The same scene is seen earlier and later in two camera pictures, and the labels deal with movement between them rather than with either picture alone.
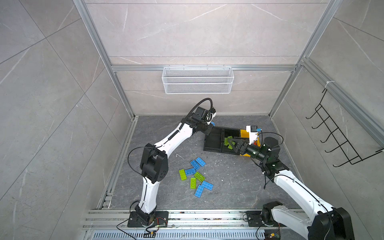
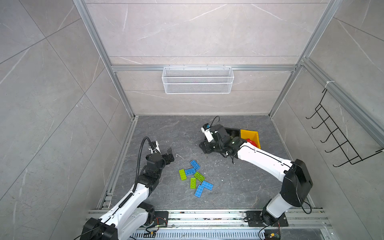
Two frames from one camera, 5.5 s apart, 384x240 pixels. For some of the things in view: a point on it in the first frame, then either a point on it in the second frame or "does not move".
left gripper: x=207 y=130 to x=167 y=160
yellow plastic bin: x=244 y=134 does not move
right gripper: x=241 y=142 to x=205 y=147
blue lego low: x=190 y=172 does not move
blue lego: x=194 y=164 does not move
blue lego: x=207 y=185 does not move
